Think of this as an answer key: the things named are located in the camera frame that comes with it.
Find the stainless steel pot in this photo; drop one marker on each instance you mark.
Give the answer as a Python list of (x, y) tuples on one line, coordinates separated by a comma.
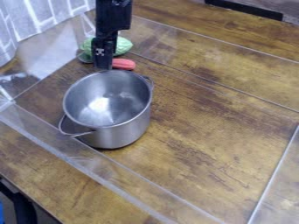
[(109, 107)]

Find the grey white patterned curtain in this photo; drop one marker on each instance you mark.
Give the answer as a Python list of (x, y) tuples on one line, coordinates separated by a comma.
[(29, 17)]

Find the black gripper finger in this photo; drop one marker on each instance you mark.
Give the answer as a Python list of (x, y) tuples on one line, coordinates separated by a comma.
[(104, 49)]

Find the pink handled spoon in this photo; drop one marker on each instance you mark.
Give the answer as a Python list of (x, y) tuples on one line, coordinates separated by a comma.
[(125, 64)]

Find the green bumpy toy vegetable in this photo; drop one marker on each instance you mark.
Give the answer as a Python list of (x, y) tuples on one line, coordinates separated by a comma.
[(124, 46)]

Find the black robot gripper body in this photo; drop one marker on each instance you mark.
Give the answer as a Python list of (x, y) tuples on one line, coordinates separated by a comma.
[(114, 16)]

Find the black bar at back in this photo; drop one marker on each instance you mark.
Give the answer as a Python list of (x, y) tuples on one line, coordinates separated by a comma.
[(246, 9)]

